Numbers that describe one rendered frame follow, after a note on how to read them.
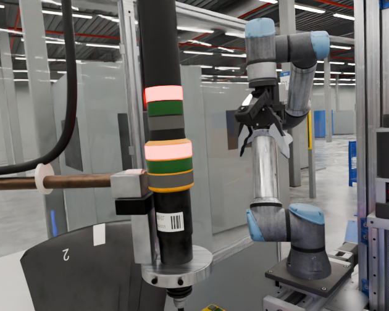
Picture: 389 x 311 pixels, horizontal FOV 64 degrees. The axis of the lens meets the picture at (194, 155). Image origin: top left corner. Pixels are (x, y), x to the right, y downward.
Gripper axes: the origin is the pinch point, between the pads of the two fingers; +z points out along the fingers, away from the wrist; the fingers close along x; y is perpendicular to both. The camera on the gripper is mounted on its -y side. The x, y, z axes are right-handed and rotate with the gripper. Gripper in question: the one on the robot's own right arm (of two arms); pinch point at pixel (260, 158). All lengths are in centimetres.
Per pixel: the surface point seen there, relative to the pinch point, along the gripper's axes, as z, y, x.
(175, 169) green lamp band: -7, -51, -27
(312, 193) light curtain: 138, 489, 231
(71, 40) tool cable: -19, -56, -18
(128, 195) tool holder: -4, -54, -23
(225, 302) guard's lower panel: 73, 31, 46
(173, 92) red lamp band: -13, -51, -27
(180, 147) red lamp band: -8, -51, -27
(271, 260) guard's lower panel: 67, 70, 46
